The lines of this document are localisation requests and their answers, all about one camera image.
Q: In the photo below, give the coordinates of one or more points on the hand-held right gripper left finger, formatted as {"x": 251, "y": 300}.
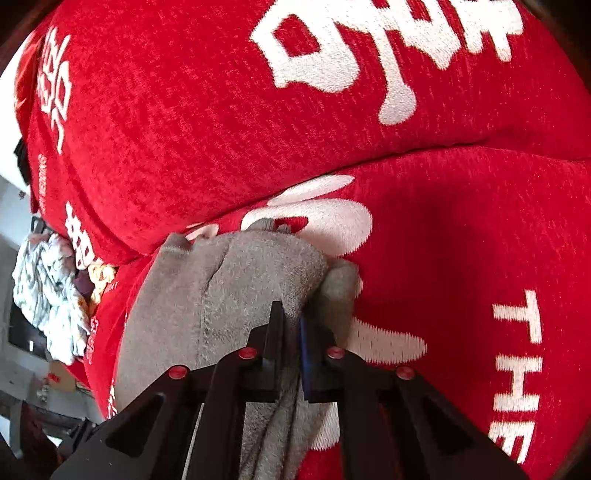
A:
{"x": 276, "y": 350}

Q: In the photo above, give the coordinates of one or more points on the brown cardboard box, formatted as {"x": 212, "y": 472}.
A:
{"x": 62, "y": 377}

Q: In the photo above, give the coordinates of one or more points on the red printed sofa cover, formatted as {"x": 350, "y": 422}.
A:
{"x": 415, "y": 207}

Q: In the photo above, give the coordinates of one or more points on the yellow white cloth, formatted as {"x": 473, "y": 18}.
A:
{"x": 102, "y": 279}

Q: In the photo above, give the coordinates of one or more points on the grey small garment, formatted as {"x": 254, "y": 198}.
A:
{"x": 184, "y": 314}

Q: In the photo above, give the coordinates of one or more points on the white grey patterned cloth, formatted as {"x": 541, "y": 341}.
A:
{"x": 51, "y": 295}

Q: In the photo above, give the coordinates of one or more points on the dark purple cloth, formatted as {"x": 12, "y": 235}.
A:
{"x": 83, "y": 284}

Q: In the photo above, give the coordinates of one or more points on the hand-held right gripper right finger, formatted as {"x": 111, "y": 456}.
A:
{"x": 307, "y": 355}

